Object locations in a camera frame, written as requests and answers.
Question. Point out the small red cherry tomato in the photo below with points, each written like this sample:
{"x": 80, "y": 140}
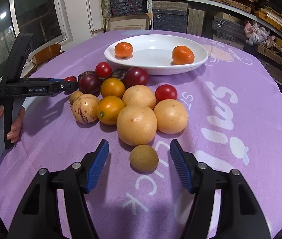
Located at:
{"x": 70, "y": 78}

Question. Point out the dark red plum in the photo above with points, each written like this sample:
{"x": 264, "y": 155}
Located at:
{"x": 136, "y": 76}
{"x": 90, "y": 84}

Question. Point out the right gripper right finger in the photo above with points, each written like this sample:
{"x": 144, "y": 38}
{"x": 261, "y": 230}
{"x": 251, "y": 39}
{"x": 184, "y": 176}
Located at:
{"x": 240, "y": 214}

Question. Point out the large front yellow passionfruit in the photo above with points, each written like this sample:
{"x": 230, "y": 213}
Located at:
{"x": 136, "y": 125}

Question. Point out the purple printed tablecloth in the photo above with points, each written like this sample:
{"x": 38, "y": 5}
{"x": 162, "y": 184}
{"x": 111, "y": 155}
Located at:
{"x": 235, "y": 121}

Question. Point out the striped pepino melon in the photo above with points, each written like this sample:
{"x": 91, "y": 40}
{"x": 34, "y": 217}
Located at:
{"x": 84, "y": 109}

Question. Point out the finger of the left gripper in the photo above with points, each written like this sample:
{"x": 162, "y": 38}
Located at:
{"x": 64, "y": 86}
{"x": 46, "y": 80}

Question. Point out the cardboard framed picture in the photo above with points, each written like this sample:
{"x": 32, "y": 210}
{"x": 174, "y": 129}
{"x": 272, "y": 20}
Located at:
{"x": 129, "y": 22}

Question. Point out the small brown longan fruit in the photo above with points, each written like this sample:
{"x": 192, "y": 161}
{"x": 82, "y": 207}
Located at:
{"x": 144, "y": 158}

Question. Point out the white oval plate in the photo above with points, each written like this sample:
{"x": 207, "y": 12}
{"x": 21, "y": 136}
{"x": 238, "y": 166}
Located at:
{"x": 154, "y": 54}

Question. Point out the small tan longan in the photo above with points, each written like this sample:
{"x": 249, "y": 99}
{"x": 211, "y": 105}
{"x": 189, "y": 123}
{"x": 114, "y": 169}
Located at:
{"x": 74, "y": 96}

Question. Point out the metal storage shelf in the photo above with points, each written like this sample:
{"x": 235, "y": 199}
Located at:
{"x": 223, "y": 20}

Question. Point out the orange tomato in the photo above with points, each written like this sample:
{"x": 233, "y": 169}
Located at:
{"x": 113, "y": 87}
{"x": 108, "y": 109}

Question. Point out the orange tangerine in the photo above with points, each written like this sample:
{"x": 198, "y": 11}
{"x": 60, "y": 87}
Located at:
{"x": 182, "y": 55}
{"x": 123, "y": 49}

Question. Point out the window with white frame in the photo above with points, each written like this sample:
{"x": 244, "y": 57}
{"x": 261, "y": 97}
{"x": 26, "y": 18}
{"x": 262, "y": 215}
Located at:
{"x": 45, "y": 19}

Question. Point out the wooden chair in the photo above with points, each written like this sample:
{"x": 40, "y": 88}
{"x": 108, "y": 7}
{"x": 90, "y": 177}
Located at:
{"x": 44, "y": 56}

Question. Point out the dark purple wrinkled passionfruit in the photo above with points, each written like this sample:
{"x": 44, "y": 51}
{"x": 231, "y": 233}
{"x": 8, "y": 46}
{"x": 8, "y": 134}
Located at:
{"x": 85, "y": 73}

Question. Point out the pink plastic bag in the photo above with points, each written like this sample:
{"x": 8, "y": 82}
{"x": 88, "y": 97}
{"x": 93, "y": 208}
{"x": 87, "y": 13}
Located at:
{"x": 257, "y": 34}

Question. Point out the stack of dark patterned boxes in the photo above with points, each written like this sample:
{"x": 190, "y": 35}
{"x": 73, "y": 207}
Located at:
{"x": 127, "y": 7}

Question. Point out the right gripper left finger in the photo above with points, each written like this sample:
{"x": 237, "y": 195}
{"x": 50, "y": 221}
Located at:
{"x": 37, "y": 215}

